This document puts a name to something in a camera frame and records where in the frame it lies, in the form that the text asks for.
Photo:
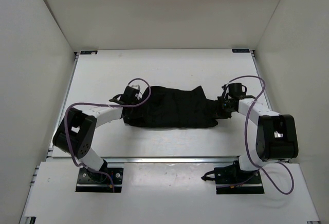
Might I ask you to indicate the right blue label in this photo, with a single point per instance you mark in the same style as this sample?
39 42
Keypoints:
240 50

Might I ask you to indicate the left blue label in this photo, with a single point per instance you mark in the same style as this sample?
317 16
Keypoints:
88 52

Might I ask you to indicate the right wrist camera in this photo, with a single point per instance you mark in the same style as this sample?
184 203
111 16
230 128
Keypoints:
225 87

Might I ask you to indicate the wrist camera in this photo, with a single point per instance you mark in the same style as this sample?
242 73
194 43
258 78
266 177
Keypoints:
225 87
136 87

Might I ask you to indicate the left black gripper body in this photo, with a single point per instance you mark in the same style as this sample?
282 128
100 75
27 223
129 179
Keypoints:
135 102

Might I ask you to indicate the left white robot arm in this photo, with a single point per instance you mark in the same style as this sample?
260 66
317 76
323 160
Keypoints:
75 133

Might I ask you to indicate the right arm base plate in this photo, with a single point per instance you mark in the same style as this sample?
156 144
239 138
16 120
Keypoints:
231 180

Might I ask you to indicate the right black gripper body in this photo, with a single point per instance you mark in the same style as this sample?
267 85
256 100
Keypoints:
223 109

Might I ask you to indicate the blue label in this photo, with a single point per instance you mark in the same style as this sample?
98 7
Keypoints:
88 52
240 50

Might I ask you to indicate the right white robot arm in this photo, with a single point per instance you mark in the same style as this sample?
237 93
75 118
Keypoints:
269 136

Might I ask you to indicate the aluminium rail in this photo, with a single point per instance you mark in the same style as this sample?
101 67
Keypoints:
170 159

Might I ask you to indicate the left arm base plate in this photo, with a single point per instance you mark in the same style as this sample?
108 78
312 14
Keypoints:
88 182

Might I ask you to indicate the black skirt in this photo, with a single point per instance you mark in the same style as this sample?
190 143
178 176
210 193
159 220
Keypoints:
173 108

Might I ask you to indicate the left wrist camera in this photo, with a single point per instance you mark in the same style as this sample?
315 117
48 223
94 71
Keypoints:
136 87

